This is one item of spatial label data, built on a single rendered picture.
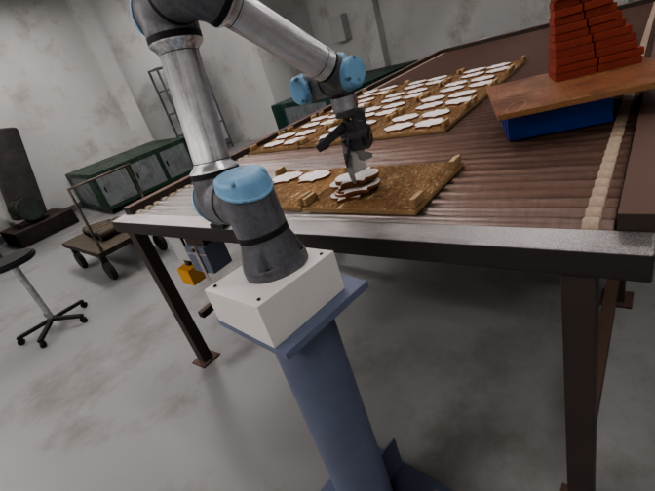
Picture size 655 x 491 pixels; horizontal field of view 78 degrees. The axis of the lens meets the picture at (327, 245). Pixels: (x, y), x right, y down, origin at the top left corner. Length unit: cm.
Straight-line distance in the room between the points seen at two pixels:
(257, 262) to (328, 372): 34
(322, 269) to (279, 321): 15
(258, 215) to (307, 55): 38
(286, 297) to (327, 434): 46
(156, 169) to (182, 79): 631
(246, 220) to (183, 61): 36
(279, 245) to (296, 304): 13
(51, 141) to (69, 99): 81
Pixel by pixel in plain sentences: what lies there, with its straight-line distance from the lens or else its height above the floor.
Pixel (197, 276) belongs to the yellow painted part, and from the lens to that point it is 187.
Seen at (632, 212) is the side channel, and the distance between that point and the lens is 94.
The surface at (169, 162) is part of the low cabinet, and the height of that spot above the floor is 40.
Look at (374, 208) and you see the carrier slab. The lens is 116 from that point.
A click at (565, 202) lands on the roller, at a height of 92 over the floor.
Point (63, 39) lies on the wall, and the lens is 901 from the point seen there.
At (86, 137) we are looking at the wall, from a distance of 879.
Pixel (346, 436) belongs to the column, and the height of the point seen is 46.
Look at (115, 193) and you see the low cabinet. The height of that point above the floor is 29.
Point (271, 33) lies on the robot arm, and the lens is 94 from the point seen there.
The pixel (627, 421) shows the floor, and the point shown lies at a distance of 180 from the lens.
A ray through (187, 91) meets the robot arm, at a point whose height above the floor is 137.
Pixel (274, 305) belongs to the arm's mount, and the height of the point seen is 95.
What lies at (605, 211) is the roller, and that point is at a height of 92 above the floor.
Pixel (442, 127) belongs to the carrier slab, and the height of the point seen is 94.
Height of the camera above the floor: 138
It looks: 26 degrees down
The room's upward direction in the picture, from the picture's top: 18 degrees counter-clockwise
